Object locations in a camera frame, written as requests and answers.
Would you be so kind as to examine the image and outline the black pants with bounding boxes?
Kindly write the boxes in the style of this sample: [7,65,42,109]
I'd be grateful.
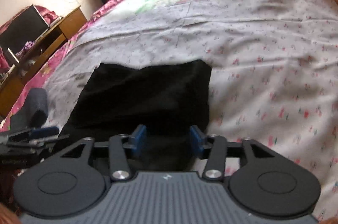
[61,60,211,171]

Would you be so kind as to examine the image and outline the dark grey folded garment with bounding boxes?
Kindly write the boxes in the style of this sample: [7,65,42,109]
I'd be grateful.
[10,88,49,131]

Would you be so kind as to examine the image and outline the wooden tv cabinet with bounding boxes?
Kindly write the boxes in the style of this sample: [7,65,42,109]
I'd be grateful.
[1,7,87,118]

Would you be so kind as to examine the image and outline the black tv monitor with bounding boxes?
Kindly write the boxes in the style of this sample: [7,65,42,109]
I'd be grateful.
[1,5,49,54]

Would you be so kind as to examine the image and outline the cherry print bed sheet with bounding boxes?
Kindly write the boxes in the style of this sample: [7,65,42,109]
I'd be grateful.
[1,0,337,223]

